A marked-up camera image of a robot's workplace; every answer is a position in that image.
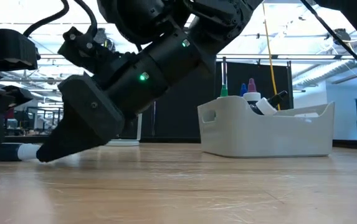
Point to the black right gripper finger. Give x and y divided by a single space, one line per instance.
84 124

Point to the small dark blue coloring bottle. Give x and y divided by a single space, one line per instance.
28 151

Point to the large green food coloring bottle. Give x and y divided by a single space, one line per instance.
224 91

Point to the large blue food coloring bottle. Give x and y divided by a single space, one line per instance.
243 89

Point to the large purple food coloring bottle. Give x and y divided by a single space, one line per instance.
252 93

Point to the large black food coloring bottle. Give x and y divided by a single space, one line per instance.
265 106

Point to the grey plastic bin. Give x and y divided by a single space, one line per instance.
259 137

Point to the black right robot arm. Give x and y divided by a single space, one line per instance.
172 49

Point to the black ceiling spotlight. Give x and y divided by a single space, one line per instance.
341 35
101 35
111 45

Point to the black curtain partition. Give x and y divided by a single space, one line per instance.
181 118

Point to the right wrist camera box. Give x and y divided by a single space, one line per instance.
84 49

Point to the black metal table frame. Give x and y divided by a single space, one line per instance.
352 144

